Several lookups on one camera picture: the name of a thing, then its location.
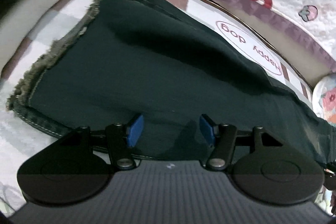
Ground dark green frayed trousers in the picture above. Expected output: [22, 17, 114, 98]
[6, 0, 336, 167]

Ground floral printed cushion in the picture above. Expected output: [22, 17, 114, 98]
[312, 76, 336, 126]

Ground checkered printed floor mat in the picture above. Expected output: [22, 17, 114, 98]
[0, 0, 313, 214]

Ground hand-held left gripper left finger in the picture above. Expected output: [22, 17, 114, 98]
[61, 114, 145, 171]

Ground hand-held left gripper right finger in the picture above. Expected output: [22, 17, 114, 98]
[199, 113, 284, 171]

